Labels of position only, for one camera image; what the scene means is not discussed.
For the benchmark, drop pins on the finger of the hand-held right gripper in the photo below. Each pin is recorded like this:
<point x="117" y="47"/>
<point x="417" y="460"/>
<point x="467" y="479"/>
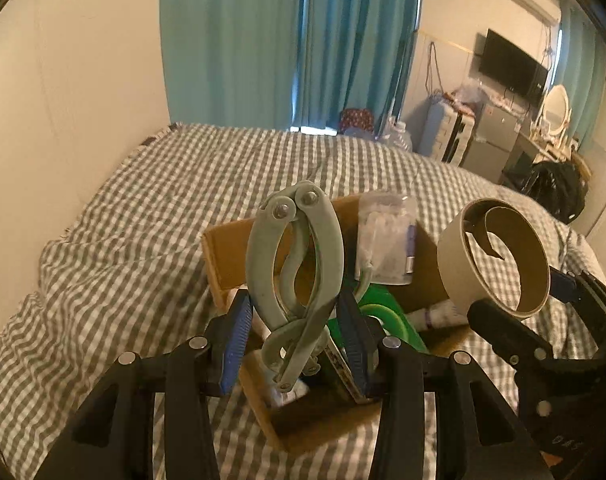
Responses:
<point x="565" y="287"/>
<point x="508" y="330"/>

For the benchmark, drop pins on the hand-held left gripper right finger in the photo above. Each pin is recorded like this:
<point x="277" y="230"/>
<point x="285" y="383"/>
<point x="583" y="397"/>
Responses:
<point x="353" y="345"/>

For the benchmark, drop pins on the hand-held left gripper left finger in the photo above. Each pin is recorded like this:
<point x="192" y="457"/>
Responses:
<point x="238" y="335"/>

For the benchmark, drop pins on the green and white medicine box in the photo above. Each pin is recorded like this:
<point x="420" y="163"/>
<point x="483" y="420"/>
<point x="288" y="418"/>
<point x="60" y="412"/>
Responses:
<point x="388" y="317"/>

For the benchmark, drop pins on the cardboard box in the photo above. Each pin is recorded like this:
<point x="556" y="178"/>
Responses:
<point x="233" y="270"/>

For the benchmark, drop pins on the white toothpaste tube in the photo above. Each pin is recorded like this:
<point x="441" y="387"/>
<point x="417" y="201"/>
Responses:
<point x="440" y="316"/>

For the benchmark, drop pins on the silver blister pack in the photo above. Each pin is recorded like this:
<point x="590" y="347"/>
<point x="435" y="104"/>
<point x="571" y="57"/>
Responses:
<point x="278" y="392"/>

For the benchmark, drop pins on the pale green hand tool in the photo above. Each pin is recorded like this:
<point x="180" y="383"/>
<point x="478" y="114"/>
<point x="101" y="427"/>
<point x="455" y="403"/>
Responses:
<point x="263" y="265"/>

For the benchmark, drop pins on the cardboard tape roll core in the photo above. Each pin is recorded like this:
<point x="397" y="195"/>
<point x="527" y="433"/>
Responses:
<point x="463" y="265"/>

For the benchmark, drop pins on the clear cotton swab container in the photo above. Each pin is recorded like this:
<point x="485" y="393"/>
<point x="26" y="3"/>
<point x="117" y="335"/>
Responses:
<point x="385" y="240"/>

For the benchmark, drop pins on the black bag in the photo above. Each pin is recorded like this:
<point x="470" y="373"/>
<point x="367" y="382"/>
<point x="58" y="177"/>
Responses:
<point x="558" y="190"/>

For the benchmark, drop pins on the grey checked blanket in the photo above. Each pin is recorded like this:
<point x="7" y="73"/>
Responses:
<point x="148" y="220"/>

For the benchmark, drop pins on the grey mini fridge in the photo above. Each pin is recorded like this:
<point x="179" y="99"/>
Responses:
<point x="490" y="140"/>

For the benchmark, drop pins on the white oval mirror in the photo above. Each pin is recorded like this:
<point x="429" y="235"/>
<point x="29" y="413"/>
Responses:
<point x="555" y="107"/>

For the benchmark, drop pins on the pale suitcase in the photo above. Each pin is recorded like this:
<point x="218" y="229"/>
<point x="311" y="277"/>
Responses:
<point x="440" y="130"/>

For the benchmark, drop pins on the teal curtain by closet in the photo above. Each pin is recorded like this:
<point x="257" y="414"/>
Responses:
<point x="580" y="75"/>

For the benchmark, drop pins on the clear water bottle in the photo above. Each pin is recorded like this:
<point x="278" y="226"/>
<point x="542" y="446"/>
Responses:
<point x="398" y="135"/>

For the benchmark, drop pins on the plastic bags on fridge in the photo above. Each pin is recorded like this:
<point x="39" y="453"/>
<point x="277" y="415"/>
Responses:
<point x="468" y="94"/>

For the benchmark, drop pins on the dark patterned bag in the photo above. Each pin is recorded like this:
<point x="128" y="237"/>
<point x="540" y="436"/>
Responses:
<point x="357" y="121"/>

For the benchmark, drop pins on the wide teal curtain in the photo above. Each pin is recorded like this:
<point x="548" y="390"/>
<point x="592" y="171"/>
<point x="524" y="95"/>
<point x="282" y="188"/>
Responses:
<point x="228" y="45"/>

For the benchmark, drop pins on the narrow teal curtain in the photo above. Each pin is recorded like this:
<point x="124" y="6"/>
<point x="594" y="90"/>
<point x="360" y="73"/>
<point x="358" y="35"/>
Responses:
<point x="358" y="40"/>

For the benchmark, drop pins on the black wall television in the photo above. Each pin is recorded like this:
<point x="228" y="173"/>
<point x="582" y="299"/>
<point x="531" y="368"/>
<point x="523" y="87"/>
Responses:
<point x="513" y="67"/>

